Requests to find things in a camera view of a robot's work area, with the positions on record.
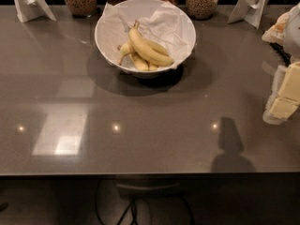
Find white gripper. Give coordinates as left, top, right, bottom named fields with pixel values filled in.
left=262, top=62, right=300, bottom=125

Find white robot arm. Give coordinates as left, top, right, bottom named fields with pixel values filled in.
left=262, top=4, right=300, bottom=125

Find white bowl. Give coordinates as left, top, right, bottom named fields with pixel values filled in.
left=94, top=0, right=198, bottom=80

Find left small yellow banana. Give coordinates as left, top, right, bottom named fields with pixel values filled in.
left=117, top=41, right=135, bottom=65

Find right white paper stand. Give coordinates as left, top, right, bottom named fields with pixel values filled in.
left=228, top=0, right=269, bottom=29

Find white paper stand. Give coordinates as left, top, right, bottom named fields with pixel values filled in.
left=14, top=0, right=56, bottom=23
left=228, top=0, right=269, bottom=29

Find glass jar pale grains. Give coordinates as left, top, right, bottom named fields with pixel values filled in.
left=186, top=0, right=218, bottom=20

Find white paper liner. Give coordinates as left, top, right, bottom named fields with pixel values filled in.
left=100, top=1, right=197, bottom=70

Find left white paper stand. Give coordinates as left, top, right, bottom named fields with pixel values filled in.
left=14, top=0, right=56, bottom=23

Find grey bracket under table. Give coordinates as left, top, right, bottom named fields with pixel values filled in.
left=116, top=180, right=181, bottom=197

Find black cables under table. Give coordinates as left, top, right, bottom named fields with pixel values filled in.
left=94, top=179, right=196, bottom=225

